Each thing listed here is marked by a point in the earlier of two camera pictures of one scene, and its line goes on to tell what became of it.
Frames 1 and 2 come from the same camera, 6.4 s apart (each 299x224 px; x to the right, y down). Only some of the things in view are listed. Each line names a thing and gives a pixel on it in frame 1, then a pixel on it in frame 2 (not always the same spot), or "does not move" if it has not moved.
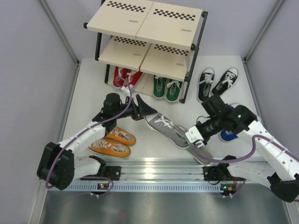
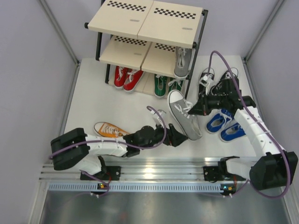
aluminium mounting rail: x=153 y=174 does not move
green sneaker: x=159 y=86 does not move
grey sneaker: x=164 y=125 → x=182 y=61
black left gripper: x=143 y=108 → x=174 y=137
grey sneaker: x=201 y=153 → x=180 y=107
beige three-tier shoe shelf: x=148 y=47 does not move
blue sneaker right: x=227 y=136 does not move
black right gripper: x=205 y=140 → x=201 y=107
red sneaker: x=120 y=75 does not move
